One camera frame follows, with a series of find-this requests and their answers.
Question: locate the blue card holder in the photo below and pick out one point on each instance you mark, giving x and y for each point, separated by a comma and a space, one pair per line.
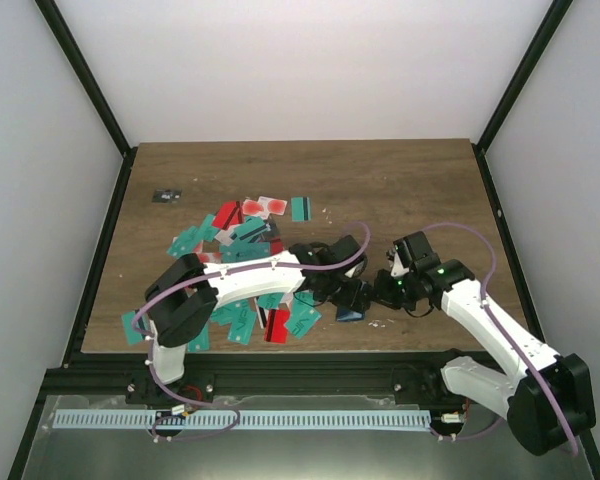
352, 301

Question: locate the red card black stripe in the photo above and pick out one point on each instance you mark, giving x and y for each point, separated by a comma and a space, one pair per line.
275, 331

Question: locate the teal VIP card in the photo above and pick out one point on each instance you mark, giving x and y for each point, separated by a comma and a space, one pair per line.
304, 314
242, 326
201, 342

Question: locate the red black striped card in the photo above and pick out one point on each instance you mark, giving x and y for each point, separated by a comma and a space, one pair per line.
229, 215

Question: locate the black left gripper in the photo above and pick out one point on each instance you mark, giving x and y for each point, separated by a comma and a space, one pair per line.
348, 299

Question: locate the teal card black stripe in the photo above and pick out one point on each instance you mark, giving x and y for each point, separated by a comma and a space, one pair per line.
301, 209
132, 335

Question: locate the white red blotch card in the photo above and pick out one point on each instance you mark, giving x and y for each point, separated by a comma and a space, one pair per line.
263, 207

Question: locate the light blue slotted strip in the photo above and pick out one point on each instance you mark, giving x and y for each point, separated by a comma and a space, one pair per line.
207, 420

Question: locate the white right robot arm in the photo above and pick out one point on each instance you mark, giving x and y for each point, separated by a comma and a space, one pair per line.
545, 397

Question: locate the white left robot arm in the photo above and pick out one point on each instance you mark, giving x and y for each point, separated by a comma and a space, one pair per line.
180, 303

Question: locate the black frame post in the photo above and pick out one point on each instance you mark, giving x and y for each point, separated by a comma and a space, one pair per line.
540, 41
61, 31

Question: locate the black frame post right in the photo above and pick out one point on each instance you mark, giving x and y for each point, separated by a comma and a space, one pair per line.
540, 41

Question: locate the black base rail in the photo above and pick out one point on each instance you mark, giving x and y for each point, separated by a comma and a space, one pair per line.
407, 377

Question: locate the black frame post left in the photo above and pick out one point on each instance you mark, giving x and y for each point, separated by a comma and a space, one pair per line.
61, 31

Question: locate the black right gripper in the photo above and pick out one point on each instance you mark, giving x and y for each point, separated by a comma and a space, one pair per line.
382, 294

